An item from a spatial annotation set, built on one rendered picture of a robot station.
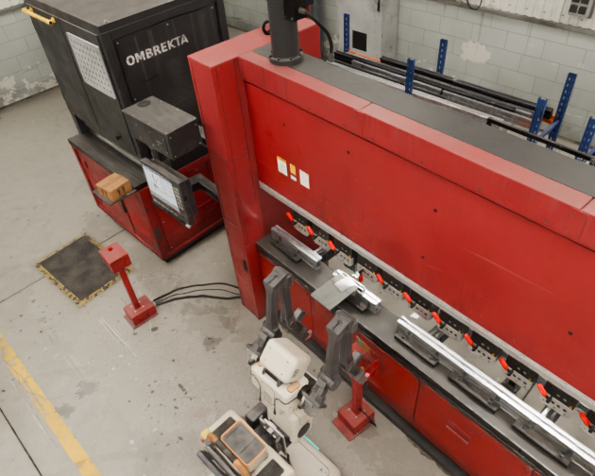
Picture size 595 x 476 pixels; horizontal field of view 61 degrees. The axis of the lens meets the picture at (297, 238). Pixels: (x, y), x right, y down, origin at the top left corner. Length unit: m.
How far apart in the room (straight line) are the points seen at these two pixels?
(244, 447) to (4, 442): 2.21
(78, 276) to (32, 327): 0.64
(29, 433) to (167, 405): 1.03
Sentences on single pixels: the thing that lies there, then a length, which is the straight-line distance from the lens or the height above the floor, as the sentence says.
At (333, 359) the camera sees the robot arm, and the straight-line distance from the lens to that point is 2.49.
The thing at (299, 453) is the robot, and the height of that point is 0.28.
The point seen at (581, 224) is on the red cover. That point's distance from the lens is 2.06.
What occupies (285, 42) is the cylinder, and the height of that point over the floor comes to 2.42.
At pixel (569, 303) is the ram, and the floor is 1.85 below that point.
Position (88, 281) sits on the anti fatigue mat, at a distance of 5.29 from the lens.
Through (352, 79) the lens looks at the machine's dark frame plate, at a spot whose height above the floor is 2.30.
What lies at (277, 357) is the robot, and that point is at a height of 1.36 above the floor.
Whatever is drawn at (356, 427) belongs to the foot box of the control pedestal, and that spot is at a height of 0.11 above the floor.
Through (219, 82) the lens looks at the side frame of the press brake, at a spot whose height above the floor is 2.19.
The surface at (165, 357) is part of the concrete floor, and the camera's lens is 4.44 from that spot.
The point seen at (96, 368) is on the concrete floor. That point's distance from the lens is 4.60.
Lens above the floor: 3.50
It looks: 43 degrees down
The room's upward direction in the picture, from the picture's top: 5 degrees counter-clockwise
